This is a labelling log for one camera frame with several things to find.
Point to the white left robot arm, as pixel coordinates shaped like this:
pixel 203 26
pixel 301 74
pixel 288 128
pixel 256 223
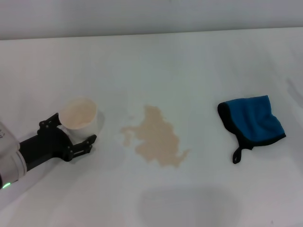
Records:
pixel 9 163

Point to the white paper cup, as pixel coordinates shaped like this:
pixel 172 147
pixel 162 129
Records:
pixel 78 113

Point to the brown water stain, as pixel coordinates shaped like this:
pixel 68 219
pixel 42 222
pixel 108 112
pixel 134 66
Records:
pixel 156 139

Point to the blue rag with black trim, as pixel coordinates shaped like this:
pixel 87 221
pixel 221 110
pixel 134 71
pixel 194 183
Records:
pixel 251 118

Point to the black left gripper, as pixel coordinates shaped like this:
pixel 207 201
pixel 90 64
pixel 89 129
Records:
pixel 47 146

